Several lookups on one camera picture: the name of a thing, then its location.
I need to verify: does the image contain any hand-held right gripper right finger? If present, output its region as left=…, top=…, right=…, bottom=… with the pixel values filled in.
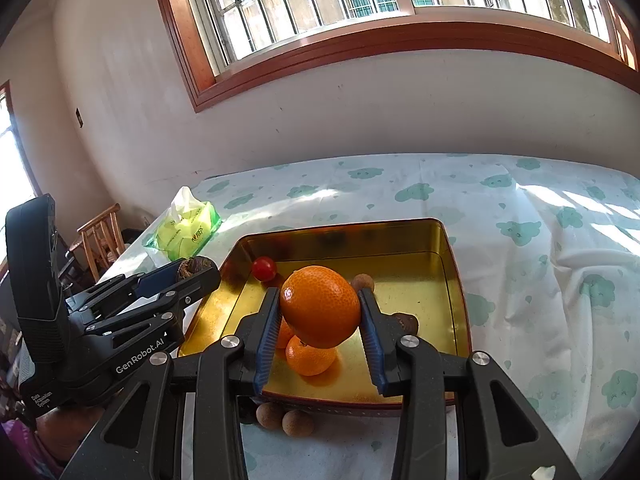
left=357, top=288, right=583, bottom=480

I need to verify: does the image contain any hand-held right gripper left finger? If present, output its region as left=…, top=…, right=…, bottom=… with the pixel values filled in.
left=60, top=287, right=281, bottom=480

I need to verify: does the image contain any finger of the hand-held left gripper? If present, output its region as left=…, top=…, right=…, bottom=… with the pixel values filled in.
left=85, top=265, right=222, bottom=336
left=65, top=259, right=201, bottom=328

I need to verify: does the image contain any dark brown water chestnut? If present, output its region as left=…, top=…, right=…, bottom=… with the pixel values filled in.
left=176, top=256, right=218, bottom=281
left=391, top=311, right=420, bottom=336

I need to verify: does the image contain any orange mandarin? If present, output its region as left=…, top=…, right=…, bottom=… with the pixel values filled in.
left=285, top=335, right=338, bottom=377
left=279, top=265, right=362, bottom=349
left=274, top=316, right=296, bottom=350

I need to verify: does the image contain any gold metal tin tray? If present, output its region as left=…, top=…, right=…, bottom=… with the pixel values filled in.
left=177, top=218, right=473, bottom=418

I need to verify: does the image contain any person's left forearm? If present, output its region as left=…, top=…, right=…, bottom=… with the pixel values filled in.
left=32, top=402, right=106, bottom=463

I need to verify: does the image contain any green tissue pack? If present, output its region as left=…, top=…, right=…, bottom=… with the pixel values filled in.
left=142, top=186, right=222, bottom=261

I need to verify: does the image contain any wooden chair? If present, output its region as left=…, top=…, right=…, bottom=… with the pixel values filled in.
left=76, top=203, right=127, bottom=286

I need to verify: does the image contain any red cherry tomato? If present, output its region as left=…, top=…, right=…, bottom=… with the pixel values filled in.
left=251, top=256, right=278, bottom=282

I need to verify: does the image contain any narrow wooden framed window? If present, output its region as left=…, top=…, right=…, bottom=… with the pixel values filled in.
left=0, top=79, right=41, bottom=206

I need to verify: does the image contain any purple patterned clothing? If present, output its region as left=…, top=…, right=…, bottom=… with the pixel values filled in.
left=0, top=417, right=66, bottom=480

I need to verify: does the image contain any white cloud print bed sheet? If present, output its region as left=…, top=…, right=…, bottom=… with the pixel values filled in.
left=95, top=152, right=640, bottom=480

